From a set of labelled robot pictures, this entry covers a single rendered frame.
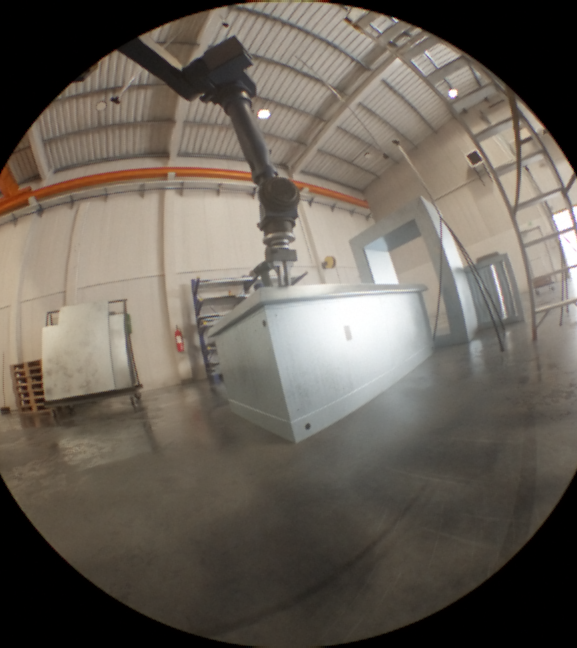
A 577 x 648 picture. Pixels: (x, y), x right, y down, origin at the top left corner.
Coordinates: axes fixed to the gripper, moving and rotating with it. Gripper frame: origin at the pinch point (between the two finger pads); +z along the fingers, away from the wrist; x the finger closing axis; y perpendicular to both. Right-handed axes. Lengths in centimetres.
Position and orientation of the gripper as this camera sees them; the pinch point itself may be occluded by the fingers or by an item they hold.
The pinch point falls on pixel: (284, 281)
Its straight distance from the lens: 89.8
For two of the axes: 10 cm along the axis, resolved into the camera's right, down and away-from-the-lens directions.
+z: 1.2, 9.9, 0.7
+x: 8.2, -1.4, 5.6
